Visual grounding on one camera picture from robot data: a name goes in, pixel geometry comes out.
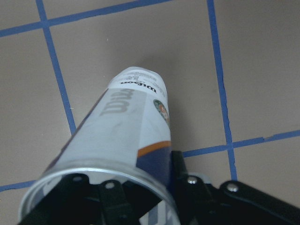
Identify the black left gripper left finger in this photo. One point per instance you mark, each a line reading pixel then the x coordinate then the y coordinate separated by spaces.
pixel 74 201

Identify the white blue tennis ball can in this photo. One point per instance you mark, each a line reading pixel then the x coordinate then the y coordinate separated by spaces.
pixel 125 137

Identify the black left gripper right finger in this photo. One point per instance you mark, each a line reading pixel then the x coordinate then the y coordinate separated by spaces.
pixel 193 199

